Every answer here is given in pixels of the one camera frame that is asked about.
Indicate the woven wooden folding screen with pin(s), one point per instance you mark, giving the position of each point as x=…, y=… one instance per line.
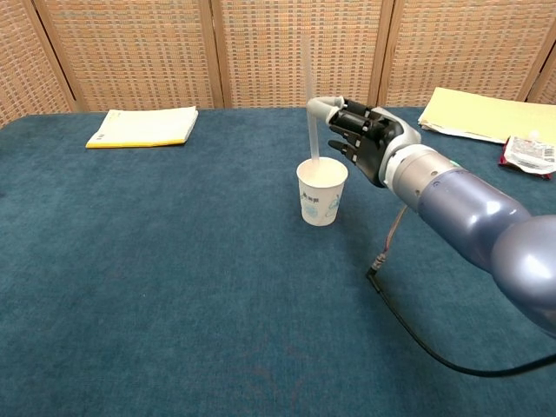
x=278, y=52

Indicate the red and white snack packet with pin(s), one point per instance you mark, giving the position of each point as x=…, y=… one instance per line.
x=529, y=154

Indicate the transparent plastic straw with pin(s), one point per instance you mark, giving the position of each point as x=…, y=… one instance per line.
x=312, y=108

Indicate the yellow-edged paper booklet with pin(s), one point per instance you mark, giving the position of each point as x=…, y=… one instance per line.
x=143, y=127

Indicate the pale yellow paper folder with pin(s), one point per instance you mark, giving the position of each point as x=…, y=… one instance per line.
x=486, y=114

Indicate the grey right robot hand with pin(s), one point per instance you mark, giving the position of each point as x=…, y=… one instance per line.
x=369, y=134

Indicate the dark teal table cloth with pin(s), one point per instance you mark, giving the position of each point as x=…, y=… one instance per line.
x=174, y=282

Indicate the white printed paper cup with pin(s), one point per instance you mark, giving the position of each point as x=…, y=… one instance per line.
x=322, y=191

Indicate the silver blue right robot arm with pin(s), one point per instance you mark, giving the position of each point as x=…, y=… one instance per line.
x=469, y=217

